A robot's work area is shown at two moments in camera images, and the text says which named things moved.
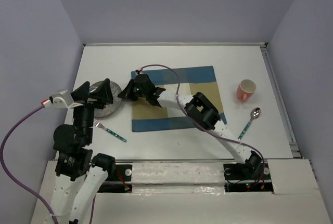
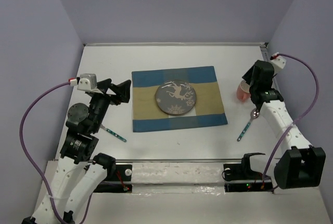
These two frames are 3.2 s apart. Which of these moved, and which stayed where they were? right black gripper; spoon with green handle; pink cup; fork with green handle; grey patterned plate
Moved: right black gripper; grey patterned plate
Stayed: pink cup; spoon with green handle; fork with green handle
